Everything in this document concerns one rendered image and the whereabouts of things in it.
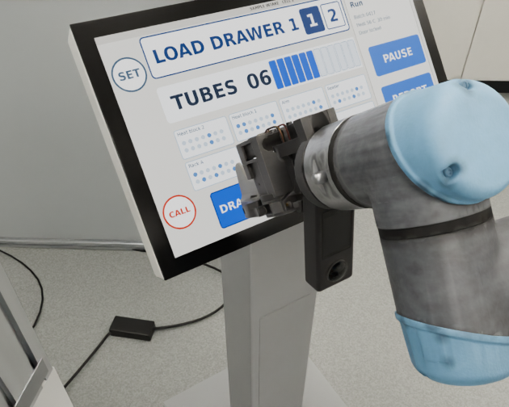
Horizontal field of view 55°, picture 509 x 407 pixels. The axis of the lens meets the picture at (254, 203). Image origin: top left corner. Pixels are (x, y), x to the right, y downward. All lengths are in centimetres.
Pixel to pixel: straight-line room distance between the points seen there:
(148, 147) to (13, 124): 123
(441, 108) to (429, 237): 8
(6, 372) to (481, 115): 42
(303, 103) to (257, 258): 29
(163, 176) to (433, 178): 37
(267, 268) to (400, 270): 55
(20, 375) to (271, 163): 30
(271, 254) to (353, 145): 52
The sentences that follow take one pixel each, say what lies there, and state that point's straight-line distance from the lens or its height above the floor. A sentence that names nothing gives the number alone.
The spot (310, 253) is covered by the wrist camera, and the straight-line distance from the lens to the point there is 48.
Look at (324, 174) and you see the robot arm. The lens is 39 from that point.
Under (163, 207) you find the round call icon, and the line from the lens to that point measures 59.
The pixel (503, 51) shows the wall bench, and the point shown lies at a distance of 311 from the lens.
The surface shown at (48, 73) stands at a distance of 164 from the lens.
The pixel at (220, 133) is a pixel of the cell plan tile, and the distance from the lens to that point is 62.
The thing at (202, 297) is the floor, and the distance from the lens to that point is 181.
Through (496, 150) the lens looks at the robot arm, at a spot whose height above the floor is 124.
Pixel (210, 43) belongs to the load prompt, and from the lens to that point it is 65.
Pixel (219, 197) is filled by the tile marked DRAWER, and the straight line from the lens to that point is 61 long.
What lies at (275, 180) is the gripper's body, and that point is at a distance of 47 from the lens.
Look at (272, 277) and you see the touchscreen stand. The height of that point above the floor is 72.
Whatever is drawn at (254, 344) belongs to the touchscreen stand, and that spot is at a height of 54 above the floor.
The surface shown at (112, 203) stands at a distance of 187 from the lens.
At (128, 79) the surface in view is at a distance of 61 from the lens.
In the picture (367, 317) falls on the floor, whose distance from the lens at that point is 179.
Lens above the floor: 141
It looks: 41 degrees down
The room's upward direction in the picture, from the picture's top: straight up
